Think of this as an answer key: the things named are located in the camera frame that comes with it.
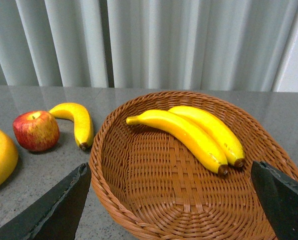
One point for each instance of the banana in basket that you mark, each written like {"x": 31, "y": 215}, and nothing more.
{"x": 217, "y": 130}
{"x": 197, "y": 141}

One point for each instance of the front banana in basket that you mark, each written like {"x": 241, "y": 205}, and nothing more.
{"x": 197, "y": 141}

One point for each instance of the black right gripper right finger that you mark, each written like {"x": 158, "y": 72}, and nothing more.
{"x": 278, "y": 196}

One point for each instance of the white pleated curtain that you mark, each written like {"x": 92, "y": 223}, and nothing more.
{"x": 203, "y": 44}

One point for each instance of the red yellow apple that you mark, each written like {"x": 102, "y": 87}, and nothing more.
{"x": 36, "y": 131}

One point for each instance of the right brown wicker basket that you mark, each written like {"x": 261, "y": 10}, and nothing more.
{"x": 156, "y": 189}

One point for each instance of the small curved yellow banana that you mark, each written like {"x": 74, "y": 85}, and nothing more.
{"x": 80, "y": 116}

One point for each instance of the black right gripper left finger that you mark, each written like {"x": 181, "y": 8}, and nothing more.
{"x": 55, "y": 215}

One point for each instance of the large yellow banana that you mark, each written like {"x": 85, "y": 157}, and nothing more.
{"x": 8, "y": 156}

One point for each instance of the rear banana in basket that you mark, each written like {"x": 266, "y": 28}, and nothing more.
{"x": 217, "y": 130}

